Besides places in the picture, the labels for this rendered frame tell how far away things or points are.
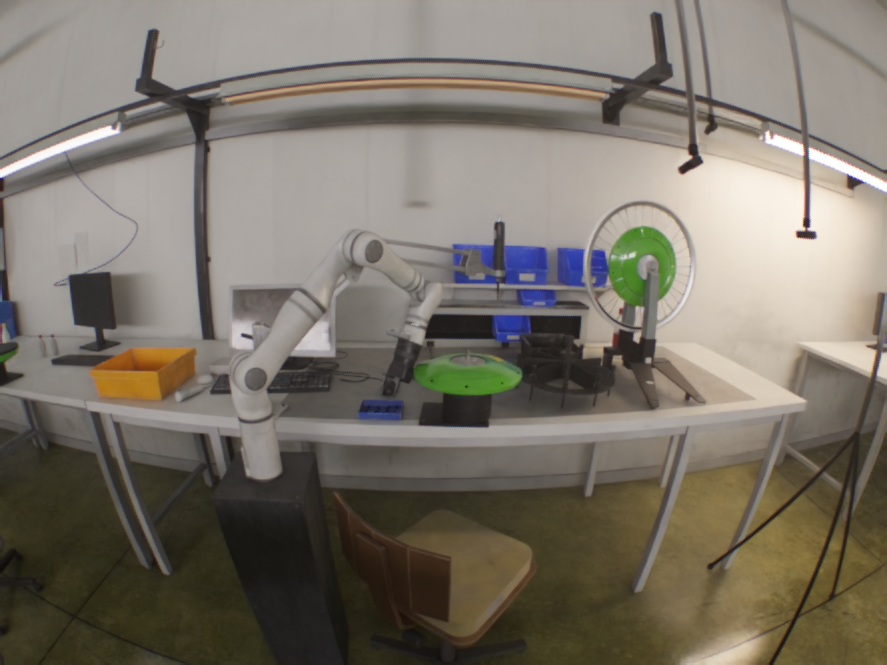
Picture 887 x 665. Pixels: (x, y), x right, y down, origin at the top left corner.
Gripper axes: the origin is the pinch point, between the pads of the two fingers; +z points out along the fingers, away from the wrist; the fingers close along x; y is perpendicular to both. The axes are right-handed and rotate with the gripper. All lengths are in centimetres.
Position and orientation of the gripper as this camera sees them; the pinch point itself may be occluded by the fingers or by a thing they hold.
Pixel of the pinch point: (386, 396)
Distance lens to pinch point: 125.3
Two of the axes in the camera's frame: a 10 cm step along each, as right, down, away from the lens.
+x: -7.7, -1.6, 6.1
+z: -3.0, 9.4, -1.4
